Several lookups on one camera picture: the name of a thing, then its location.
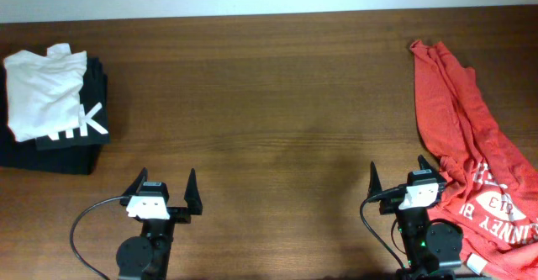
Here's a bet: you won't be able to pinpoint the red printed t-shirt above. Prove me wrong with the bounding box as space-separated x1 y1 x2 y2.
410 40 537 279

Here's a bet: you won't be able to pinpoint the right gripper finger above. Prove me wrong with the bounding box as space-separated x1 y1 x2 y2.
416 155 440 177
367 161 382 198

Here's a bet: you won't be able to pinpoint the black folded garment underneath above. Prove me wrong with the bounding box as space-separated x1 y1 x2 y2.
1 73 105 175

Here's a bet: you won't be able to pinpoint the black folded t-shirt white letters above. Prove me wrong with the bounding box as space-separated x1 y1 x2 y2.
35 58 110 151

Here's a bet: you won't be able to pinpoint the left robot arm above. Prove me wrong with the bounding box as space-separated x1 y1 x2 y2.
116 168 203 280

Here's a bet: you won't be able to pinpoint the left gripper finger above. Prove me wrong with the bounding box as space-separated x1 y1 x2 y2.
184 168 203 214
123 167 148 197

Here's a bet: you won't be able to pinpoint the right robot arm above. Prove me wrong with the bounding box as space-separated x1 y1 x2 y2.
360 156 463 280

